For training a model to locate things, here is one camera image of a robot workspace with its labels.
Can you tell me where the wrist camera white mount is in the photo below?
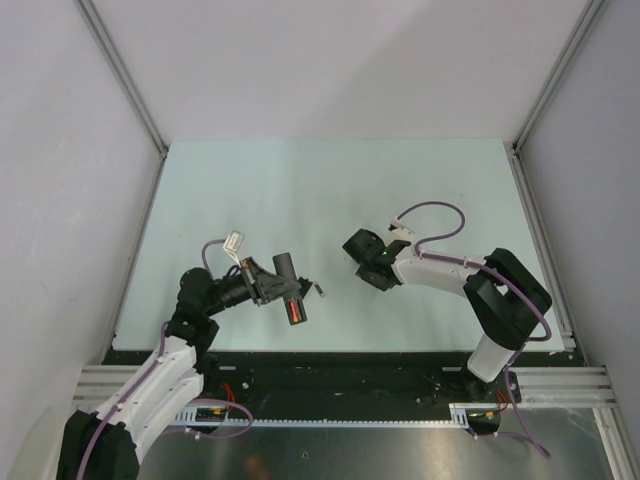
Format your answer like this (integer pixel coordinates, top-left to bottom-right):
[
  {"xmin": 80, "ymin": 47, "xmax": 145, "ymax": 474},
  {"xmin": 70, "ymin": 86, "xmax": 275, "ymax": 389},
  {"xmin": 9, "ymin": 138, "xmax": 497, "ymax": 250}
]
[
  {"xmin": 223, "ymin": 230, "xmax": 245, "ymax": 266},
  {"xmin": 384, "ymin": 216, "xmax": 416, "ymax": 245}
]

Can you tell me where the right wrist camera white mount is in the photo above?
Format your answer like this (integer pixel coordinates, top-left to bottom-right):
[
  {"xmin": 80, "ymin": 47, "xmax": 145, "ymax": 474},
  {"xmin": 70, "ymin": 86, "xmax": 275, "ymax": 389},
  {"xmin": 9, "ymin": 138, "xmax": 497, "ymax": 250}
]
[{"xmin": 384, "ymin": 216, "xmax": 416, "ymax": 245}]

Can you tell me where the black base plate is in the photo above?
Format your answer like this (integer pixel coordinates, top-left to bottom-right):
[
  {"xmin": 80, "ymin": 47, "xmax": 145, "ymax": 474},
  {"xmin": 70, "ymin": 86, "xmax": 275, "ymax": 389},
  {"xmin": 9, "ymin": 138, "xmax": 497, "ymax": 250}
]
[{"xmin": 191, "ymin": 352, "xmax": 522, "ymax": 414}]

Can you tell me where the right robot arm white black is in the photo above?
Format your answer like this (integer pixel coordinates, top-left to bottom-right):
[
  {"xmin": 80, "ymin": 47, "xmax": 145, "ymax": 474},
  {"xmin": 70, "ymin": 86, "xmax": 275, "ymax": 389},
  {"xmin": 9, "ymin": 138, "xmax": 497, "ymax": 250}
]
[{"xmin": 343, "ymin": 226, "xmax": 552, "ymax": 401}]

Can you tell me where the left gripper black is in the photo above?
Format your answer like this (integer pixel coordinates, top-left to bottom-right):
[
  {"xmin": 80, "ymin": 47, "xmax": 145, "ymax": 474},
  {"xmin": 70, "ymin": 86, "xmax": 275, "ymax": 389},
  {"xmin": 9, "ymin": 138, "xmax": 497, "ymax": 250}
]
[{"xmin": 203, "ymin": 256, "xmax": 300, "ymax": 316}]

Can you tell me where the grey slotted cable duct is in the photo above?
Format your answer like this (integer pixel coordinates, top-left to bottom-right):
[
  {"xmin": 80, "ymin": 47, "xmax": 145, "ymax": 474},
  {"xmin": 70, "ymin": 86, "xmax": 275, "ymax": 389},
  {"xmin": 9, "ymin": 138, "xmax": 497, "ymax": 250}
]
[{"xmin": 169, "ymin": 403, "xmax": 501, "ymax": 429}]

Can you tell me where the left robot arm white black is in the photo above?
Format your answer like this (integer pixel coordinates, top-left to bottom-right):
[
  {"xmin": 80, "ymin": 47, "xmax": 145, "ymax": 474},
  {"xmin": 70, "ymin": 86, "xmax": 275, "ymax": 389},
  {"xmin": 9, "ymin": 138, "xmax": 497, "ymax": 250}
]
[{"xmin": 56, "ymin": 253, "xmax": 312, "ymax": 479}]

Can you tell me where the black battery cover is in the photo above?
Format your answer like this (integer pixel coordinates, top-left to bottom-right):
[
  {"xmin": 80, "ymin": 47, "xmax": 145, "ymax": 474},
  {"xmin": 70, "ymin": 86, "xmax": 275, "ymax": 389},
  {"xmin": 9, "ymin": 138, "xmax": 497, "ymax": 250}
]
[{"xmin": 298, "ymin": 277, "xmax": 314, "ymax": 298}]

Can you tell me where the aluminium frame post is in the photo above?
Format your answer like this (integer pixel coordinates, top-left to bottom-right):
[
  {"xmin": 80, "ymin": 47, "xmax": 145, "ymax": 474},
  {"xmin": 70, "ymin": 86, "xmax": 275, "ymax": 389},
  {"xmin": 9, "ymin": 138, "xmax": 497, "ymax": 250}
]
[
  {"xmin": 512, "ymin": 0, "xmax": 609, "ymax": 151},
  {"xmin": 74, "ymin": 0, "xmax": 169, "ymax": 156}
]

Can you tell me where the black remote control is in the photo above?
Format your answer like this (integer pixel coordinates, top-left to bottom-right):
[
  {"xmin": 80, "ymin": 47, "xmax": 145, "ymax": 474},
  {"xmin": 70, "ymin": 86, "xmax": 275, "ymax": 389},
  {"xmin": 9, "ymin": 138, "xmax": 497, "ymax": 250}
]
[{"xmin": 272, "ymin": 253, "xmax": 307, "ymax": 326}]

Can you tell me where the red battery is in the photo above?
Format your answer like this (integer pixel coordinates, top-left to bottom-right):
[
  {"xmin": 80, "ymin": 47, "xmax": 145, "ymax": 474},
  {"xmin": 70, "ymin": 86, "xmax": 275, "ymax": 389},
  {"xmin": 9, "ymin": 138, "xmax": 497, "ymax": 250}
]
[{"xmin": 289, "ymin": 300, "xmax": 300, "ymax": 325}]

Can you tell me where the black silver battery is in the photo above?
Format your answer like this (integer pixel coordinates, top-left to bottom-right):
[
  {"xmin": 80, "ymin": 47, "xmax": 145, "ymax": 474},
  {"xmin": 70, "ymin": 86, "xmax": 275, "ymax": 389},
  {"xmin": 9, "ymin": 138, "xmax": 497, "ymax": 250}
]
[{"xmin": 315, "ymin": 283, "xmax": 326, "ymax": 298}]

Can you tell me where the left aluminium frame post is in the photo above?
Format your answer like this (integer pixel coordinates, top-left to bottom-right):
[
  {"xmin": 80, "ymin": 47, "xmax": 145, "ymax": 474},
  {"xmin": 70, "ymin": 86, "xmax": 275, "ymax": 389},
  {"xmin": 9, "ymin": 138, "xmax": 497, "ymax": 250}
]
[{"xmin": 74, "ymin": 0, "xmax": 169, "ymax": 156}]

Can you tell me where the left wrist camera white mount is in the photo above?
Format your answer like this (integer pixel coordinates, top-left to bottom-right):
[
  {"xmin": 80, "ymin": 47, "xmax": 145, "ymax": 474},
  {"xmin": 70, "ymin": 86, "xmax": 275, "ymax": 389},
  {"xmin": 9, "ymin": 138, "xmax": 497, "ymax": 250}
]
[{"xmin": 223, "ymin": 230, "xmax": 245, "ymax": 266}]

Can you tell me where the aluminium cross rail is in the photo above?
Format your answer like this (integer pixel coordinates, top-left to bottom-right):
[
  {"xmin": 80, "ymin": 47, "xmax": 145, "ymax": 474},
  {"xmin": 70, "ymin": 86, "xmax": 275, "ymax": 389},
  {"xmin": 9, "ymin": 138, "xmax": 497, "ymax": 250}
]
[{"xmin": 71, "ymin": 365, "xmax": 617, "ymax": 411}]

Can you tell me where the right aluminium frame post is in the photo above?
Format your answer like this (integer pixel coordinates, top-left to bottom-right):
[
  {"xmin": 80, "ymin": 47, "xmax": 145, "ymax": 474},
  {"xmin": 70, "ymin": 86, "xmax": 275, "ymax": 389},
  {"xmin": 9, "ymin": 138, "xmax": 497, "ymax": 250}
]
[{"xmin": 512, "ymin": 0, "xmax": 609, "ymax": 151}]

